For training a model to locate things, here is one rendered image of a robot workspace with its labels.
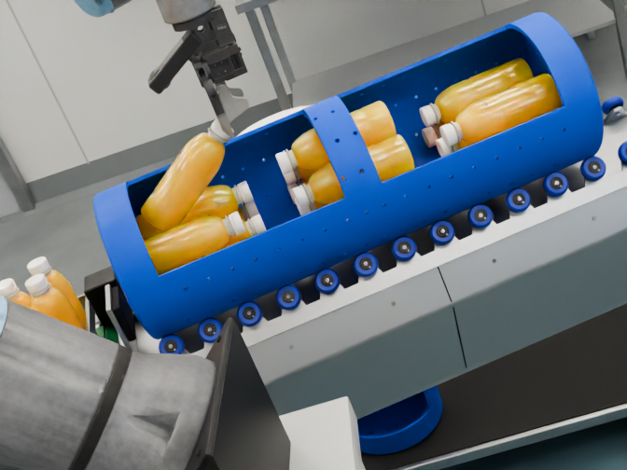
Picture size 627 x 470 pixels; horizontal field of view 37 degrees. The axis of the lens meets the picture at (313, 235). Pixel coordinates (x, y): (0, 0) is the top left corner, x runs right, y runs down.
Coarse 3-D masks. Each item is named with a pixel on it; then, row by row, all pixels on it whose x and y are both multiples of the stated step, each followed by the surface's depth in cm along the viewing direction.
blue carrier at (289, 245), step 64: (448, 64) 180; (576, 64) 161; (320, 128) 162; (512, 128) 161; (576, 128) 163; (128, 192) 175; (256, 192) 185; (384, 192) 160; (448, 192) 164; (128, 256) 157; (256, 256) 160; (320, 256) 164; (192, 320) 166
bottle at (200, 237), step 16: (192, 224) 164; (208, 224) 163; (224, 224) 165; (160, 240) 163; (176, 240) 162; (192, 240) 162; (208, 240) 163; (224, 240) 164; (160, 256) 162; (176, 256) 162; (192, 256) 163; (160, 272) 163
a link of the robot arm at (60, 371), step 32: (0, 320) 91; (32, 320) 93; (0, 352) 89; (32, 352) 90; (64, 352) 92; (96, 352) 94; (0, 384) 88; (32, 384) 89; (64, 384) 90; (96, 384) 91; (0, 416) 89; (32, 416) 89; (64, 416) 90; (0, 448) 91; (32, 448) 90; (64, 448) 90
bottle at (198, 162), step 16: (208, 128) 164; (192, 144) 163; (208, 144) 162; (176, 160) 164; (192, 160) 162; (208, 160) 162; (176, 176) 163; (192, 176) 163; (208, 176) 164; (160, 192) 164; (176, 192) 163; (192, 192) 164; (144, 208) 166; (160, 208) 164; (176, 208) 164; (160, 224) 165; (176, 224) 167
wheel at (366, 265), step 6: (366, 252) 170; (360, 258) 169; (366, 258) 169; (372, 258) 169; (354, 264) 169; (360, 264) 169; (366, 264) 169; (372, 264) 169; (360, 270) 169; (366, 270) 169; (372, 270) 169; (366, 276) 169
